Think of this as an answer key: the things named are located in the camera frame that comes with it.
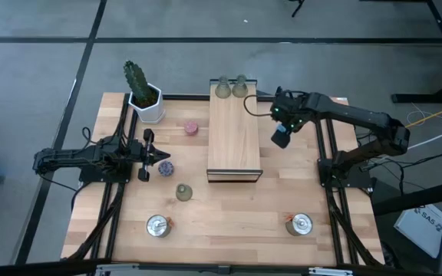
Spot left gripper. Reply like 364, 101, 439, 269
130, 128, 171, 182

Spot silver tin can candle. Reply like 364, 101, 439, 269
284, 212, 315, 237
145, 213, 174, 238

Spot white faceted plant pot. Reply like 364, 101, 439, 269
127, 82, 167, 125

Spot tall green cactus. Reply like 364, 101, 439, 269
123, 60, 155, 104

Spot black stand leg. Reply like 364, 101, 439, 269
288, 0, 306, 18

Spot black desk foot bar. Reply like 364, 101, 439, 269
372, 178, 442, 216

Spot white cardboard box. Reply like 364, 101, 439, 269
393, 204, 442, 258

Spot wooden shelf black metal frame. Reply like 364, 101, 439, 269
206, 78, 264, 184

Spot black cable loop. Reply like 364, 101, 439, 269
242, 94, 279, 117

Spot black extrusion frame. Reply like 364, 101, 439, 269
0, 91, 442, 276

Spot silver aluminium bracket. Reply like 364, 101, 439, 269
94, 263, 142, 276
308, 267, 355, 276

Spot black desk leg frame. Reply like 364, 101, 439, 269
391, 0, 442, 104

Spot white cable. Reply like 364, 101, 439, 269
407, 121, 442, 151

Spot yellow power cord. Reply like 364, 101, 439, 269
404, 98, 442, 129

